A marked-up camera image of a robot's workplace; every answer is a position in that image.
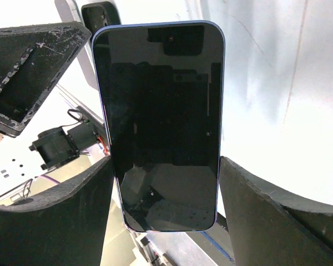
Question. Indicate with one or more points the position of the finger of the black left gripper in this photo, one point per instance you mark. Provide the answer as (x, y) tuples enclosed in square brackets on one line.
[(33, 58), (98, 15)]

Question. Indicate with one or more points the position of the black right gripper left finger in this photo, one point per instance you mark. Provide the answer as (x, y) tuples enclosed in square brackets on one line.
[(63, 225)]

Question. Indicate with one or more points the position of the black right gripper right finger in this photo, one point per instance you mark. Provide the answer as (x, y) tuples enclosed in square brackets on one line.
[(269, 225)]

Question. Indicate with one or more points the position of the blue smartphone black screen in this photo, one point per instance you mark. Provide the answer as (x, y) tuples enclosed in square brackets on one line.
[(161, 90)]

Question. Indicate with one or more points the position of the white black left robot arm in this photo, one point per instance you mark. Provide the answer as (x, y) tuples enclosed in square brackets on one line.
[(50, 113)]

